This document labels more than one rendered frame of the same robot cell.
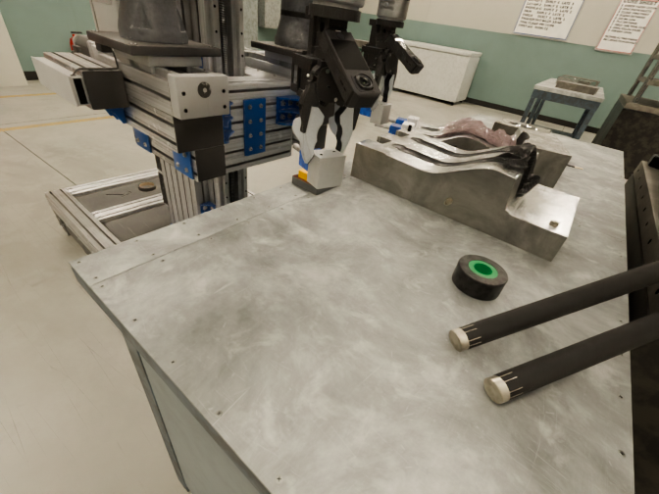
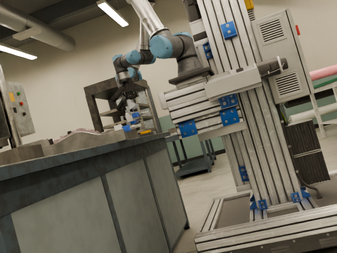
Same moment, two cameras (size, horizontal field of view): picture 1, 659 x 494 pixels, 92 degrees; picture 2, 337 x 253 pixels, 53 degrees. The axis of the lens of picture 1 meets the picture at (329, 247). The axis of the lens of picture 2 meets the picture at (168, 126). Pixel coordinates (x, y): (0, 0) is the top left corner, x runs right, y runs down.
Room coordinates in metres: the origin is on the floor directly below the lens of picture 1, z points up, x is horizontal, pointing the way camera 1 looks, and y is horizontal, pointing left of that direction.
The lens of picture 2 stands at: (2.95, -0.60, 0.75)
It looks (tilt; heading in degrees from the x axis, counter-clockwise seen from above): 2 degrees up; 159
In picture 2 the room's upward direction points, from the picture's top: 16 degrees counter-clockwise
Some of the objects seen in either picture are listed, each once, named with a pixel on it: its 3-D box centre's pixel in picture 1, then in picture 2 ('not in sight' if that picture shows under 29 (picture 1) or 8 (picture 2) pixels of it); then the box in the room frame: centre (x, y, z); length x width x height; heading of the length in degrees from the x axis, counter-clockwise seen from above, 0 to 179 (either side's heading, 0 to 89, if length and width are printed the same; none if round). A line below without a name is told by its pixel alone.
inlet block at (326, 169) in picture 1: (312, 158); (135, 121); (0.55, 0.06, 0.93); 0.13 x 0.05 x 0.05; 37
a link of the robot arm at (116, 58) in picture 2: not in sight; (120, 64); (1.01, -0.06, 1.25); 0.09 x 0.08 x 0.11; 25
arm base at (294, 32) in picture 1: (297, 29); (189, 67); (1.31, 0.22, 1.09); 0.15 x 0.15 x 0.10
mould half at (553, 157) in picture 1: (474, 142); (77, 142); (1.14, -0.43, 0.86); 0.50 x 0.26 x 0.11; 74
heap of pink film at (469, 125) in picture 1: (478, 129); (76, 134); (1.13, -0.43, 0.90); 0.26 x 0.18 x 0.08; 74
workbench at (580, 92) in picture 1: (558, 114); not in sight; (4.97, -2.85, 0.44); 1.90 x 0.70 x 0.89; 149
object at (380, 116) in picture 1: (366, 109); (137, 114); (1.02, -0.05, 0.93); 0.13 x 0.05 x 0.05; 59
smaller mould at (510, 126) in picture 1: (519, 133); (10, 160); (1.47, -0.73, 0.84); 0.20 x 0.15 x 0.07; 57
